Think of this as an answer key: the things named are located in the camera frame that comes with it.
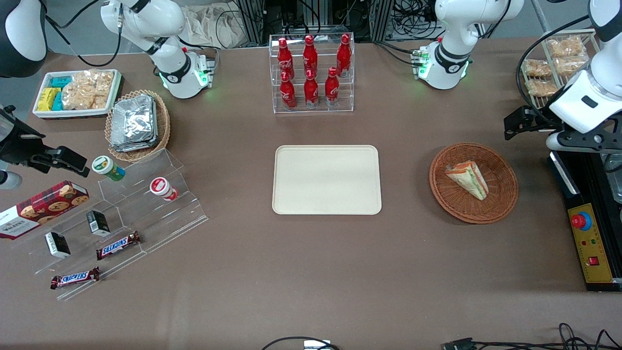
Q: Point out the oval tan wicker basket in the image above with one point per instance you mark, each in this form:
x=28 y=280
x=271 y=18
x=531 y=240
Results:
x=164 y=121

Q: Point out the silver foil packet stack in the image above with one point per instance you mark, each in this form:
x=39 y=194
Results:
x=133 y=121

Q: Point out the red cola bottle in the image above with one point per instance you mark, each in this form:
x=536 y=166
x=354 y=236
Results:
x=285 y=57
x=287 y=93
x=332 y=90
x=311 y=91
x=344 y=56
x=310 y=54

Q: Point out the beige cloth bag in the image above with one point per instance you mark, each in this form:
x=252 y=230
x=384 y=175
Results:
x=209 y=26

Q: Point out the red tartan cookie box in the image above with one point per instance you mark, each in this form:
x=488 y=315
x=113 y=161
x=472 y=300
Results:
x=41 y=209

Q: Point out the red lidded yogurt cup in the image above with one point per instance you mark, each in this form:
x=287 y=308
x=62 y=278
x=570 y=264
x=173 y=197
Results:
x=162 y=188

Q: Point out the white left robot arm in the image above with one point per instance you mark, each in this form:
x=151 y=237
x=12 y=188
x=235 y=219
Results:
x=457 y=29

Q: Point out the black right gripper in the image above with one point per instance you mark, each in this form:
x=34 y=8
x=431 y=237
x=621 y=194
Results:
x=18 y=144

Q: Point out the teal snack packet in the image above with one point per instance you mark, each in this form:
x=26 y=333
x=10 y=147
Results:
x=61 y=82
x=58 y=102

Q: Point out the green lidded yogurt cup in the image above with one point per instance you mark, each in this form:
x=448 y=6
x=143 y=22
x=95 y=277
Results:
x=108 y=167

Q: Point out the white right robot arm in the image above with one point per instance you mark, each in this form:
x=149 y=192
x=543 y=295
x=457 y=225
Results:
x=146 y=24

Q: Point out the aluminium frame post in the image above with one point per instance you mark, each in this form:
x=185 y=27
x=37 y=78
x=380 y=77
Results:
x=252 y=22
x=381 y=19

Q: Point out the clear bag of crackers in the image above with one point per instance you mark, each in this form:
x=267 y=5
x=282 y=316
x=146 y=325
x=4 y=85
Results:
x=87 y=90

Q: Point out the brown Snickers bar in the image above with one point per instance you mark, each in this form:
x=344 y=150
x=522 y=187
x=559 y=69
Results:
x=75 y=278
x=118 y=245

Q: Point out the clear acrylic tiered stand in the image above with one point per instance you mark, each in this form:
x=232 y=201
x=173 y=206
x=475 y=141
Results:
x=160 y=223

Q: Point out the bagged bread pastry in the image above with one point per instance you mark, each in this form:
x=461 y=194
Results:
x=541 y=87
x=537 y=67
x=566 y=47
x=571 y=65

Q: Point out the clear acrylic bottle rack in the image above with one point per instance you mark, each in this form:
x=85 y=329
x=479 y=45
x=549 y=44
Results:
x=347 y=92

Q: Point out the round brown wicker basket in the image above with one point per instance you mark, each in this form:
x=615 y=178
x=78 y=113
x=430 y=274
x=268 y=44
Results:
x=500 y=194

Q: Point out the plastic triangle sandwich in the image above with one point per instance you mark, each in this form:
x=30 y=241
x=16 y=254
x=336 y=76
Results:
x=469 y=179

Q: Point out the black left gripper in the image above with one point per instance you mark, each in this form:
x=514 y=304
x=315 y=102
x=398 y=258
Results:
x=541 y=120

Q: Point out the yellow snack packet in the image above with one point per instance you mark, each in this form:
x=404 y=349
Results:
x=47 y=99

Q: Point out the black emergency stop control box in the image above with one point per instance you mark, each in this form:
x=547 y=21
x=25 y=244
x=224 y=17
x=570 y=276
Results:
x=590 y=253

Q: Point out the small black carton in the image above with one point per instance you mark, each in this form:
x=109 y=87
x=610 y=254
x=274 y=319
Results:
x=98 y=222
x=57 y=244

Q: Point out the white rectangular snack tray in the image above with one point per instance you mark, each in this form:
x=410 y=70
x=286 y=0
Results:
x=77 y=113

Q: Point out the beige plastic serving tray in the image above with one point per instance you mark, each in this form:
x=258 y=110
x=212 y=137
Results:
x=326 y=180

